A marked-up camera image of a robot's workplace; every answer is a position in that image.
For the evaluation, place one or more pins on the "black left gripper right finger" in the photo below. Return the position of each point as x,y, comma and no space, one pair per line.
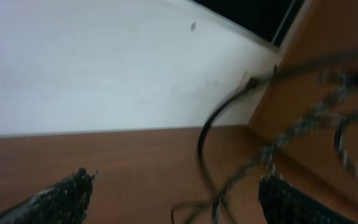
283,204

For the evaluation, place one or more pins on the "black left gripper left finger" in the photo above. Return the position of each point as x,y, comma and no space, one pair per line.
65,202

